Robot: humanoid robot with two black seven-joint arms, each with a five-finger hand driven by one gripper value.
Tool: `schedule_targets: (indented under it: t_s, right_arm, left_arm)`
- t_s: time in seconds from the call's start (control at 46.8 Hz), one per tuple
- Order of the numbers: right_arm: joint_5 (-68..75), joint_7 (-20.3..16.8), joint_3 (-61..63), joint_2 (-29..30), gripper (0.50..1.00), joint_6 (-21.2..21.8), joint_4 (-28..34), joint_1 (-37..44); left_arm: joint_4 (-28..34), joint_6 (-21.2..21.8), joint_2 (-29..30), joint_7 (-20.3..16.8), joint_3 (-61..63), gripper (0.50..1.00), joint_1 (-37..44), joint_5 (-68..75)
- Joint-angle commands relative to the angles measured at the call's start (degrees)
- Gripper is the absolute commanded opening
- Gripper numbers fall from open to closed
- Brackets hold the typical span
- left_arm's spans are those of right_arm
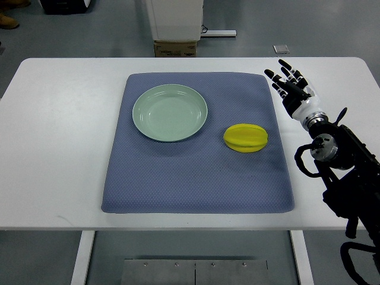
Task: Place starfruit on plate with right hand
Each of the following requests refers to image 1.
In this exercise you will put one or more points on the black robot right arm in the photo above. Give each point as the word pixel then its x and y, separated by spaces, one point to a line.
pixel 350 173

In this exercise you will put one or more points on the white base bar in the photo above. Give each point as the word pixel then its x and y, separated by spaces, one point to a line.
pixel 219 33

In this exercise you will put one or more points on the white table leg right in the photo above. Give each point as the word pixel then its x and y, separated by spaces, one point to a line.
pixel 301 258

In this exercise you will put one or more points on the brown shoe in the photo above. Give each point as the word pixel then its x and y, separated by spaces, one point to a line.
pixel 8 23

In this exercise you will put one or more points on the cardboard box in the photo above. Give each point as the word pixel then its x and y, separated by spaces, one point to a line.
pixel 167 49

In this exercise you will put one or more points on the blue textured mat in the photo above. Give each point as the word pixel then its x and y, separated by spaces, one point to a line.
pixel 201 174

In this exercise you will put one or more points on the pale green plate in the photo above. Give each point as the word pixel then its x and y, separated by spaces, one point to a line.
pixel 169 113

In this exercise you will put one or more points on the white table leg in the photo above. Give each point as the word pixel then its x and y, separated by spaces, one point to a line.
pixel 301 258
pixel 83 257

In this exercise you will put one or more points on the black white device corner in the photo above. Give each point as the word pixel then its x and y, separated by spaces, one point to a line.
pixel 65 7

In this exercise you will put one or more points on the white table leg left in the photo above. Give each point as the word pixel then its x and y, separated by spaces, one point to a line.
pixel 83 257

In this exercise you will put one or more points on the metal floor plate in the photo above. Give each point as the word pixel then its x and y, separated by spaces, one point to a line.
pixel 189 271

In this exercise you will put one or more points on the yellow starfruit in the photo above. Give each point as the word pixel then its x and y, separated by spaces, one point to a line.
pixel 245 138

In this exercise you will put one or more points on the white cabinet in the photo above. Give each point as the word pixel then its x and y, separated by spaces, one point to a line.
pixel 175 20

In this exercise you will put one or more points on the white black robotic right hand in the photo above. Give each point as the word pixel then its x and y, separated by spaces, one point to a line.
pixel 298 97

